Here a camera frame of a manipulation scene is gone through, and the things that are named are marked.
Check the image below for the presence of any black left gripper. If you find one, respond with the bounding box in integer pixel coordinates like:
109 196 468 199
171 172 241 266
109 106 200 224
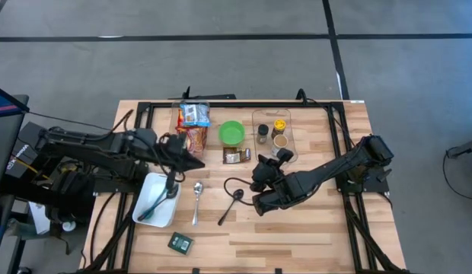
158 132 206 172

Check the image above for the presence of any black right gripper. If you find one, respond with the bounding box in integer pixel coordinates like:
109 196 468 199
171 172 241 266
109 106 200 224
250 155 300 217

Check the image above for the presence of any red yellow ramen packet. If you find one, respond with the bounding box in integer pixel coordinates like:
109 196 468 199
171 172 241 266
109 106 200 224
176 126 209 158

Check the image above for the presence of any tan-lid spice jar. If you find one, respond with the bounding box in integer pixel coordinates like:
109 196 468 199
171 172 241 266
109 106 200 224
273 134 289 153

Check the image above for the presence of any black-lid spice jar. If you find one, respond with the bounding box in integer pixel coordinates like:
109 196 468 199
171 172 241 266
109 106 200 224
257 123 270 145

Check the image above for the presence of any yellow-lid spice jar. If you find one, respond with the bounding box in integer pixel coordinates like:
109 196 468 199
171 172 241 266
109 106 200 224
271 119 287 140

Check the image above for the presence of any blue ramen packet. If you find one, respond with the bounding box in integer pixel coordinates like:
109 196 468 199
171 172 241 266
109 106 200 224
179 103 212 128

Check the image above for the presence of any teal plastic spoon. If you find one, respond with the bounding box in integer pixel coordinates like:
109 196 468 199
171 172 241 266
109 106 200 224
140 188 171 221

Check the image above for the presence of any silver metal spoon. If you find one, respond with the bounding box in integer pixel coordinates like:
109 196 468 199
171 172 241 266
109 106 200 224
191 180 205 228

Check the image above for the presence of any brown snack packet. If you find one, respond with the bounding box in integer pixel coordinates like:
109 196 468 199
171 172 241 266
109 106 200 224
222 147 252 165

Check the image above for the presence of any black spoon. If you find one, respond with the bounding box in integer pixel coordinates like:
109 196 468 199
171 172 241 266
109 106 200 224
217 188 244 227
137 185 180 222

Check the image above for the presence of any clear plastic bin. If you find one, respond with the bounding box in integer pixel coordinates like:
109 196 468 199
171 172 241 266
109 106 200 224
251 109 299 167
169 99 211 159

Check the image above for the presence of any white rectangular dish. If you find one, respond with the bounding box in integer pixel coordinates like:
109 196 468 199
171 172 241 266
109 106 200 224
132 173 182 228

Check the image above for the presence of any green plastic bowl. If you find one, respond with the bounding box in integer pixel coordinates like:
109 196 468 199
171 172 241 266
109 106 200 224
218 120 246 146

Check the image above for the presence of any dark green tea packet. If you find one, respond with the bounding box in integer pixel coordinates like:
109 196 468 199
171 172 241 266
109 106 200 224
167 231 195 256

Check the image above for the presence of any white paper box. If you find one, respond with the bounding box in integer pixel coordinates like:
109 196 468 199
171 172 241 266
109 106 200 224
29 201 51 235

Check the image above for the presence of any black case white lettering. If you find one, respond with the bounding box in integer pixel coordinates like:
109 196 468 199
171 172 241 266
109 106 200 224
5 121 46 180

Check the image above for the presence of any black computer monitor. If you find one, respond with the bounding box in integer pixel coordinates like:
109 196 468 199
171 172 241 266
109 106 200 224
0 83 30 199

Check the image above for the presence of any grey metal stand foot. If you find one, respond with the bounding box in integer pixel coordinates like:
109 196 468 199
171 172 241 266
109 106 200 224
446 137 472 160

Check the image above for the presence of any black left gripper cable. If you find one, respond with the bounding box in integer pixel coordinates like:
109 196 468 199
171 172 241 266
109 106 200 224
159 131 182 199

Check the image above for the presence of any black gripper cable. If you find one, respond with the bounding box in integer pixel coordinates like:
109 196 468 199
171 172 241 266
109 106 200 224
223 177 257 207
159 131 182 199

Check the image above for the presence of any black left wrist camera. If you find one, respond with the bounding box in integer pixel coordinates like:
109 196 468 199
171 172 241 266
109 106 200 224
169 133 187 151

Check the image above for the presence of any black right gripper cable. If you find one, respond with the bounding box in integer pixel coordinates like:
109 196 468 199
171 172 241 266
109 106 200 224
223 177 257 207

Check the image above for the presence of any black camera bracket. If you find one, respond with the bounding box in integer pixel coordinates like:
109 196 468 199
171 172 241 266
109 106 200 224
167 86 237 101

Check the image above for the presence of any black metal table frame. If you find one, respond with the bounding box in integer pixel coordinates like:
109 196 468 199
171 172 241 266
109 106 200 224
79 100 412 274

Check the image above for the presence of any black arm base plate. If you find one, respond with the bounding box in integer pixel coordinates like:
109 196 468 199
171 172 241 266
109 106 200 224
333 162 390 194
93 177 144 194

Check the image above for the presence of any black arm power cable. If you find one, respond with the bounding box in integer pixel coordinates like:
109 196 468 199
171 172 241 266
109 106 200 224
295 88 365 158

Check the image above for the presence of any thick black cable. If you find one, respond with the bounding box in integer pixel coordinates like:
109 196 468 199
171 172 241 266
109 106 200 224
89 192 119 267

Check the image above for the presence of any thin black cable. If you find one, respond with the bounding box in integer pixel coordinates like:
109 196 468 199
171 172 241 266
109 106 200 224
28 110 113 132

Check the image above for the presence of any yellow cable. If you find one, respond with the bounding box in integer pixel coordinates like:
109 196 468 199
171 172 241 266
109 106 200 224
14 158 53 182

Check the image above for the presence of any black floor cable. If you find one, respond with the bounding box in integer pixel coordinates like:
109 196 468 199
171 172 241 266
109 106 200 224
442 146 472 202

